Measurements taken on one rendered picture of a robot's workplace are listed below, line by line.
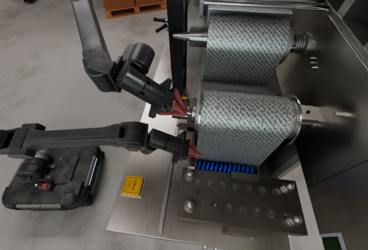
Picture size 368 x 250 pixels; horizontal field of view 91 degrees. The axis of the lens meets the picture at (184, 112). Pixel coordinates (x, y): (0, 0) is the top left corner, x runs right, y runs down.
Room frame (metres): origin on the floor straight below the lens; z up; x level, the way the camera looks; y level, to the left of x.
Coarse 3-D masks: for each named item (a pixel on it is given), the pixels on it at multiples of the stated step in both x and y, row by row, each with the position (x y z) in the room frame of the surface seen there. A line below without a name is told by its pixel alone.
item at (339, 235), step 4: (336, 232) 0.02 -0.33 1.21; (340, 232) 0.02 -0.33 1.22; (320, 236) 0.01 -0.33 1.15; (324, 236) 0.01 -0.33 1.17; (328, 236) 0.01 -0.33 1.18; (332, 236) 0.01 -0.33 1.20; (336, 236) 0.01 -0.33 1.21; (340, 236) 0.01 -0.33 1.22; (340, 240) 0.01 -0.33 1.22; (340, 244) 0.00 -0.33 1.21; (344, 244) 0.00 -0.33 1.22; (324, 248) -0.01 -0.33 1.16; (344, 248) -0.01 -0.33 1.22
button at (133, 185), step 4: (128, 176) 0.23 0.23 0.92; (132, 176) 0.23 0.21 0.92; (128, 180) 0.21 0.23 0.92; (132, 180) 0.21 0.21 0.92; (136, 180) 0.21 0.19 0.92; (140, 180) 0.21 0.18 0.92; (124, 184) 0.19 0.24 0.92; (128, 184) 0.19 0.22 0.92; (132, 184) 0.19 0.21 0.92; (136, 184) 0.19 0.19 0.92; (140, 184) 0.19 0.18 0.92; (124, 188) 0.18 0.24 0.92; (128, 188) 0.18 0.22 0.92; (132, 188) 0.18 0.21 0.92; (136, 188) 0.18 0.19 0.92; (140, 188) 0.18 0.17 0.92; (124, 192) 0.16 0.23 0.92; (128, 192) 0.16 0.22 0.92; (132, 192) 0.16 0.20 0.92; (136, 192) 0.16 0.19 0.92; (140, 192) 0.17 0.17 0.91
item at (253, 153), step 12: (204, 144) 0.26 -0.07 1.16; (216, 144) 0.25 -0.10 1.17; (228, 144) 0.25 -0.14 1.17; (240, 144) 0.24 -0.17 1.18; (252, 144) 0.24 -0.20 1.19; (264, 144) 0.23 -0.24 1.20; (204, 156) 0.26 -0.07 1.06; (216, 156) 0.25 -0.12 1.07; (228, 156) 0.25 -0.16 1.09; (240, 156) 0.24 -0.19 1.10; (252, 156) 0.24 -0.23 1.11; (264, 156) 0.23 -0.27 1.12
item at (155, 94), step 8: (152, 80) 0.32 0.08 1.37; (168, 80) 0.35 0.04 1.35; (144, 88) 0.30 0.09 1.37; (152, 88) 0.30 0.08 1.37; (160, 88) 0.31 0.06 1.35; (168, 88) 0.32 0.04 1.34; (136, 96) 0.29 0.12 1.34; (144, 96) 0.29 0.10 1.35; (152, 96) 0.29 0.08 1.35; (160, 96) 0.30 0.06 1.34; (152, 104) 0.29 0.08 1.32; (160, 104) 0.28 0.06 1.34; (152, 112) 0.27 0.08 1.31; (160, 112) 0.26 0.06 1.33
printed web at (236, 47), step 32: (224, 32) 0.51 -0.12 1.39; (256, 32) 0.50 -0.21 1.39; (288, 32) 0.50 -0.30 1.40; (224, 64) 0.49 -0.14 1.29; (256, 64) 0.48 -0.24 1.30; (224, 96) 0.32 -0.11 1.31; (256, 96) 0.33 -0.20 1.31; (224, 128) 0.25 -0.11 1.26; (256, 128) 0.25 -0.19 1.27; (288, 128) 0.24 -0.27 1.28
